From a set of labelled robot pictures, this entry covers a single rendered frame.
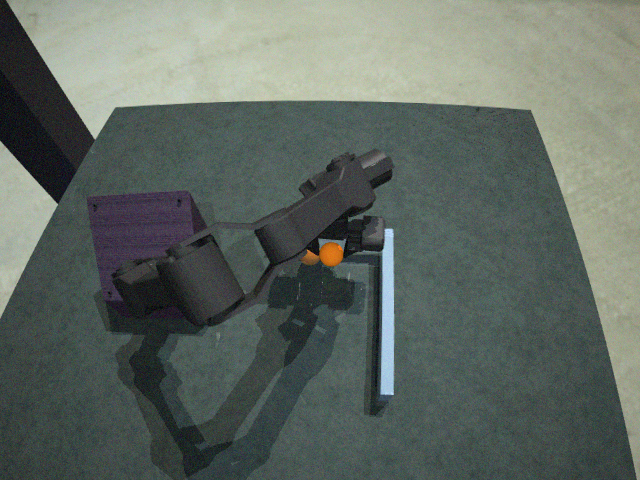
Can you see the clear l-shaped low wall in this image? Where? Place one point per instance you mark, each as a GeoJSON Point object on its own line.
{"type": "Point", "coordinates": [342, 244]}
{"type": "Point", "coordinates": [387, 353]}

